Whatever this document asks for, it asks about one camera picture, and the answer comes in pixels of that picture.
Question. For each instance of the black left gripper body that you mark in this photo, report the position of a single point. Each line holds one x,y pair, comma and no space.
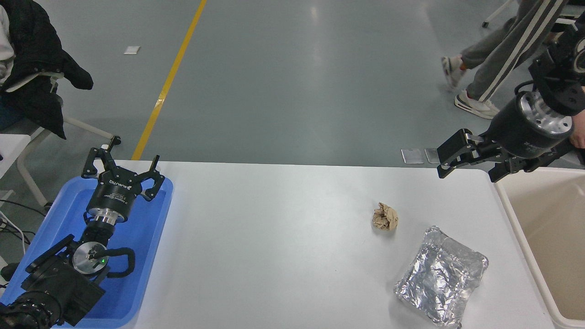
112,194

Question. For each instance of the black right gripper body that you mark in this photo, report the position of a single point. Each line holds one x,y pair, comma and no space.
516,135

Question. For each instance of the silver foil plate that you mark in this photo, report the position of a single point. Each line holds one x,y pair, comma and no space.
441,276

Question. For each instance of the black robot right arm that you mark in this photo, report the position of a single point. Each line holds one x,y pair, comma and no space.
560,77

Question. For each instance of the metal floor plate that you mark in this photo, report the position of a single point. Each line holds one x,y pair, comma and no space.
412,156
431,155

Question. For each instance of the person's hand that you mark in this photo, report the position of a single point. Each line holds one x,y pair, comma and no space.
579,130

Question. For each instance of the blue plastic tray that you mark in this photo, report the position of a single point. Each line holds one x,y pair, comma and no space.
146,228

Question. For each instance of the large pale plastic bin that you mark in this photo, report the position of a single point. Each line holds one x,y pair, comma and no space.
555,237

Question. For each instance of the walking person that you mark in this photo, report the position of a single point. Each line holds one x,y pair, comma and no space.
507,45

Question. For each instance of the crumpled tan paper ball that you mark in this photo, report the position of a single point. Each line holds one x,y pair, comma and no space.
385,217

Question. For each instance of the white side table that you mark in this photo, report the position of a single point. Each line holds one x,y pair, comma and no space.
11,148

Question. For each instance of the seated person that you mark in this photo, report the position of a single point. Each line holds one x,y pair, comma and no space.
32,50

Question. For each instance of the white frame office chair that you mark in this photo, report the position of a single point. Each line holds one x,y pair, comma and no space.
89,128

